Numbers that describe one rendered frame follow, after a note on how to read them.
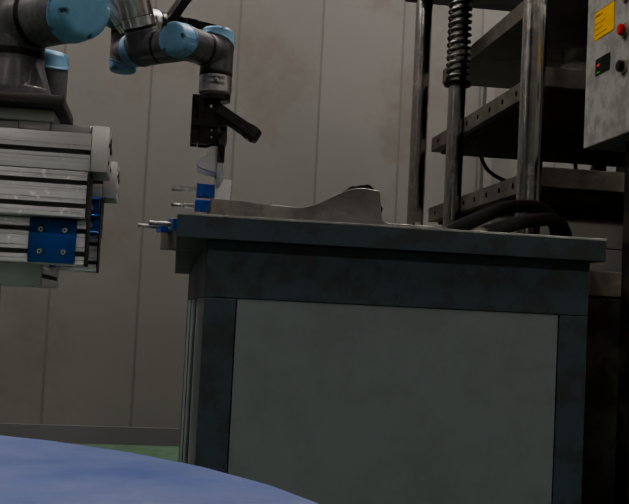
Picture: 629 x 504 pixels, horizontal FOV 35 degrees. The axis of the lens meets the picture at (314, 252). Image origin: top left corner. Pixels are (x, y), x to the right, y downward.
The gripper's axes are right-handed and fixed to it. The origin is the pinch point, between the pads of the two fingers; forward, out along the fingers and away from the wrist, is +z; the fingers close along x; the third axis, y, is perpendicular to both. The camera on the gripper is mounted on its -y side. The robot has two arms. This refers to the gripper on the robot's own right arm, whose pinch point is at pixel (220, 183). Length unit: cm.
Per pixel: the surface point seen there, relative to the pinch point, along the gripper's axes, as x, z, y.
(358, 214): 8.3, 6.1, -30.6
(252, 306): 68, 28, -3
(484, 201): -54, -6, -79
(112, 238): -243, -2, 38
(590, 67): 5, -32, -85
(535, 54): -3, -36, -75
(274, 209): 8.2, 6.0, -11.8
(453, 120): -79, -34, -76
